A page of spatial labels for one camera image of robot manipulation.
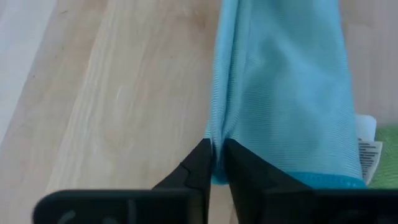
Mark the green microfiber towel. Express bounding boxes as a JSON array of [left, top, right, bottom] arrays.
[[368, 123, 398, 190]]

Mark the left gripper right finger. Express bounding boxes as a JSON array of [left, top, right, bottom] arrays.
[[223, 138, 398, 224]]

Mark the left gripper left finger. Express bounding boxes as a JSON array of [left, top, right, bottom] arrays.
[[32, 138, 213, 224]]

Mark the blue microfiber towel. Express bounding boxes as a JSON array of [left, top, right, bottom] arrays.
[[204, 0, 384, 190]]

